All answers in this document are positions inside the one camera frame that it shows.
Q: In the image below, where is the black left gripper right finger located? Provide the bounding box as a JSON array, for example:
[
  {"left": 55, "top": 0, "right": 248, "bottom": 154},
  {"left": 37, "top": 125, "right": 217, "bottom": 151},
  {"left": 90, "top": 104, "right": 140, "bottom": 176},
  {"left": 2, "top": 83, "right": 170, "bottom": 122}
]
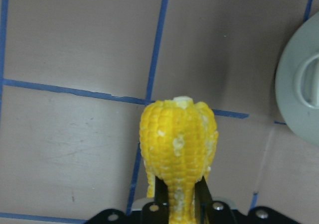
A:
[{"left": 195, "top": 176, "right": 213, "bottom": 209}]

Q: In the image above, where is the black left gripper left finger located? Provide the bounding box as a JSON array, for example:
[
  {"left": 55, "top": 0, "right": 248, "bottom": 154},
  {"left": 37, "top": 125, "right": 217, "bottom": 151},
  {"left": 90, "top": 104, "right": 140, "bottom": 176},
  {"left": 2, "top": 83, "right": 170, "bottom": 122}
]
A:
[{"left": 154, "top": 177, "right": 168, "bottom": 206}]

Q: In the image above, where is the pale green cooking pot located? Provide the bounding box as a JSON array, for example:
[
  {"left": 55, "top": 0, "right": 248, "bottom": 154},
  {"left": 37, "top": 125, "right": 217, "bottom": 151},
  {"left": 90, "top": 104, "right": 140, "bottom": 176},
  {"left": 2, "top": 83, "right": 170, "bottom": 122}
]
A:
[{"left": 275, "top": 13, "right": 319, "bottom": 145}]

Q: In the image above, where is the yellow corn cob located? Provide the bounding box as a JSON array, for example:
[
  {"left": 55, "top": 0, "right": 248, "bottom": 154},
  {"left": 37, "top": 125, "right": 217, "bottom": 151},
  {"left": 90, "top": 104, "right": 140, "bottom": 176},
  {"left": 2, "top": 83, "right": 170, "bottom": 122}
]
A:
[{"left": 139, "top": 96, "right": 219, "bottom": 224}]

